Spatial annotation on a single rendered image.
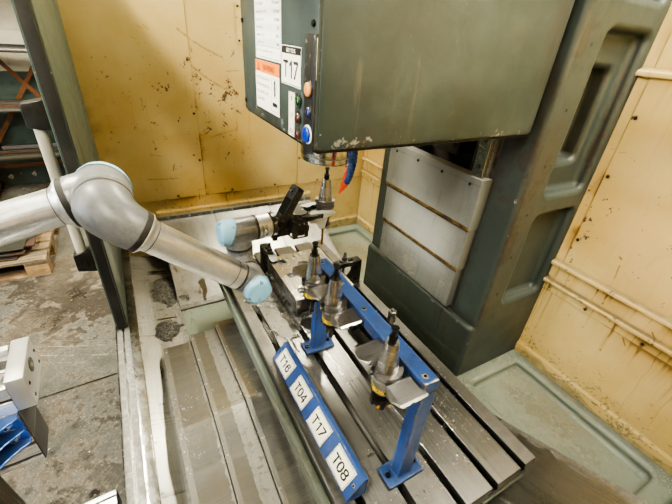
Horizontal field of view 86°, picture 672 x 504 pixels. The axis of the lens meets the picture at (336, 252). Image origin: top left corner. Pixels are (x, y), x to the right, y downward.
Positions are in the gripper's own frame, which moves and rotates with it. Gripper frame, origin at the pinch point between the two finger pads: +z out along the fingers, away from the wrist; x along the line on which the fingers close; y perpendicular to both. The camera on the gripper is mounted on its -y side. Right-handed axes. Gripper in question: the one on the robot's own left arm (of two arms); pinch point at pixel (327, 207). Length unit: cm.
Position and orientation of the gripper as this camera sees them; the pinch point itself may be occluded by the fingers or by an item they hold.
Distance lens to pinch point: 118.4
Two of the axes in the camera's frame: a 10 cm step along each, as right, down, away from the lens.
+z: 8.5, -2.2, 4.8
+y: -0.7, 8.5, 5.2
